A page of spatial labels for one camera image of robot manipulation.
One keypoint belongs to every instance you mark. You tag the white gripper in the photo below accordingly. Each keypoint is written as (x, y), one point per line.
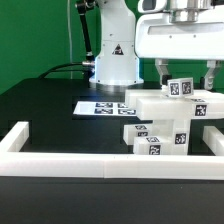
(157, 37)

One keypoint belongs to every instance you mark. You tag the white chair back frame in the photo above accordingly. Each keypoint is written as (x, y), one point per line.
(156, 105)

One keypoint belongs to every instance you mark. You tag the white chair seat part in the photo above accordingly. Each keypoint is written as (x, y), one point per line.
(176, 131)

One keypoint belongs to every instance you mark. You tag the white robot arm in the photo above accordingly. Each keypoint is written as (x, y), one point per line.
(117, 63)

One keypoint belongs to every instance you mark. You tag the white tag sheet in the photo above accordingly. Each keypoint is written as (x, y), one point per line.
(103, 109)

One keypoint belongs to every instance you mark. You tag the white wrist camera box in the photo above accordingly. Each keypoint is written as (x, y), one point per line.
(151, 6)

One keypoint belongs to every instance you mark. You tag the black jointed camera mount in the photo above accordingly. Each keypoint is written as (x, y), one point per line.
(83, 6)

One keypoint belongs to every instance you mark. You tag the white U-shaped fence frame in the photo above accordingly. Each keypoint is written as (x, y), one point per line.
(15, 162)

